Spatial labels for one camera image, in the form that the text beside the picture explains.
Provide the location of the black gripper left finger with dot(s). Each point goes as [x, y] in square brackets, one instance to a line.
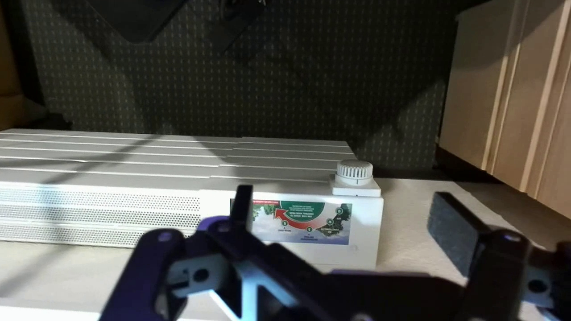
[156, 269]

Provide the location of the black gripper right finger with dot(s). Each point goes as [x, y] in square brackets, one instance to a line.
[457, 229]

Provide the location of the light wooden drawer cabinet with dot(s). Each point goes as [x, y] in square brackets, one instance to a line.
[511, 96]

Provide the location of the white radiator thermostat knob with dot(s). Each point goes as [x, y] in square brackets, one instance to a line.
[356, 174]

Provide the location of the green and red radiator sticker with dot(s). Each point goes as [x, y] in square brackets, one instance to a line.
[304, 222]

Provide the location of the white wall radiator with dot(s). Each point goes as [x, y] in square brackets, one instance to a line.
[100, 185]

